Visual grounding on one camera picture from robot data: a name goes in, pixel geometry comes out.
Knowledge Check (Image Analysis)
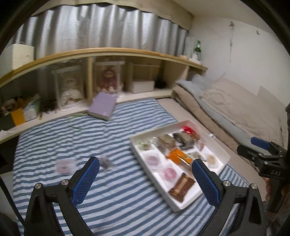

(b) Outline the beige donut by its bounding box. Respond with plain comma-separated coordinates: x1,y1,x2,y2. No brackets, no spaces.
206,154,219,169

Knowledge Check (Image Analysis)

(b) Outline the brown chocolate wafer packet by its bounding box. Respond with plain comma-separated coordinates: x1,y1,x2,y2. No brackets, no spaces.
169,173,196,203

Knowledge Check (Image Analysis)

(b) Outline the white red patterned snack packet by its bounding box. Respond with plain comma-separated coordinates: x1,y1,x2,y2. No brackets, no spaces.
186,151,207,162

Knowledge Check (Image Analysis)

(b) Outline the small grey candy wrapper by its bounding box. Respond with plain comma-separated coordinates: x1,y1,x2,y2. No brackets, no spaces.
98,156,113,170

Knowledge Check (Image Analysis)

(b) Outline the dark foil biscuit pack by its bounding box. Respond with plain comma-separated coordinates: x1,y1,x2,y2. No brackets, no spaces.
173,132,194,150

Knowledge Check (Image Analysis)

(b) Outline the pink donut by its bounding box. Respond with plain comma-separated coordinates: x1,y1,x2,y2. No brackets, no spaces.
158,165,178,183

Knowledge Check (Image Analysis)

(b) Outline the orange snack packet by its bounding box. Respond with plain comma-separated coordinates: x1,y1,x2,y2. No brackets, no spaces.
167,148,193,165

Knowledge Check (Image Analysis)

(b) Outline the clear pack brown cake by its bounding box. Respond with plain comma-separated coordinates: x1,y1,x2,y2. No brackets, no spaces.
156,134,177,152

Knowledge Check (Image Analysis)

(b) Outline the purple donut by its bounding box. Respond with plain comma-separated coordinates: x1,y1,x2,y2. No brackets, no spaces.
142,151,162,170

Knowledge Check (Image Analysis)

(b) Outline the green white small snack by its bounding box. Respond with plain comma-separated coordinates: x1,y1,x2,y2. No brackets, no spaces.
137,139,153,151

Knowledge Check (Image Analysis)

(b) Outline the person's hand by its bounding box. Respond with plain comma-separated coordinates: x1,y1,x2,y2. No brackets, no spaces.
265,178,272,201

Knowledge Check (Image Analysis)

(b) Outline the beige fleece blanket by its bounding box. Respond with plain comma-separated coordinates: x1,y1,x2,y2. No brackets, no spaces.
173,78,288,148

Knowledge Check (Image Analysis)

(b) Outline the silver foil wrapper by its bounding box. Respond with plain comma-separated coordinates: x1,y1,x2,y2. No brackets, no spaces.
208,133,216,139

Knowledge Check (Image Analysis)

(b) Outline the blue white striped bedsheet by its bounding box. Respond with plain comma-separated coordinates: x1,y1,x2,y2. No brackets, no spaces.
12,98,250,236

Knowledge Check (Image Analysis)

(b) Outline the yellow box on shelf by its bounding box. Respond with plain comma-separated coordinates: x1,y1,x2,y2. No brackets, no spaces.
10,108,25,126

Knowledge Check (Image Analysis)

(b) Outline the tissue box on shelf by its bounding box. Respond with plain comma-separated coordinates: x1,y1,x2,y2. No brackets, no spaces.
23,100,41,122

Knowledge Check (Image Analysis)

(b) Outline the white shallow box tray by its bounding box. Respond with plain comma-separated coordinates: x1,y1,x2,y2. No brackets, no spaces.
130,121,230,212

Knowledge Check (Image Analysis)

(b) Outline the light blue quilt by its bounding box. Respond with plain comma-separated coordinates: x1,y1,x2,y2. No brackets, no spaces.
175,73,257,146

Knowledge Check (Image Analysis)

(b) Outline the purple book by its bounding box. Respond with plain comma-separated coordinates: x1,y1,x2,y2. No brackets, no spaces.
87,92,117,121

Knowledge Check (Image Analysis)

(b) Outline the doll in clear case left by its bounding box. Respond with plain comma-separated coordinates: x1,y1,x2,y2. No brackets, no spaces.
52,65,84,111

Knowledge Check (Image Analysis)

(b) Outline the doll in clear case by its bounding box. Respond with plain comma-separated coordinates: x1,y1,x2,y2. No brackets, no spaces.
52,65,84,111
93,60,125,94

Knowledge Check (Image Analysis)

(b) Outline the wooden headboard shelf unit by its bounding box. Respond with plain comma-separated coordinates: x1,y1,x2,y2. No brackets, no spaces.
0,47,208,145

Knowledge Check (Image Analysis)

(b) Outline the green glass bottle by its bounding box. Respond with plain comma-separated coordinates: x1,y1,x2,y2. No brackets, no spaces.
195,40,202,61

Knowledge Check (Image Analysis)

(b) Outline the doll in clear case right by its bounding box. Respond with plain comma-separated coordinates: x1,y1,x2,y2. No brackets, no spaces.
93,60,125,94

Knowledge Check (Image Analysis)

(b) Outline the small white box in shelf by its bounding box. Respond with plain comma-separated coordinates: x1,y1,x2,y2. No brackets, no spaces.
126,81,155,94

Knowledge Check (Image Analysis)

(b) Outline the white storage box on shelf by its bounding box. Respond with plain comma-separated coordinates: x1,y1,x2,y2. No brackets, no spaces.
0,44,34,77

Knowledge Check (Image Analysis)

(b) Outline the grey curtain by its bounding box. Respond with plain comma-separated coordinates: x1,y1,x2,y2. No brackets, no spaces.
8,3,188,59

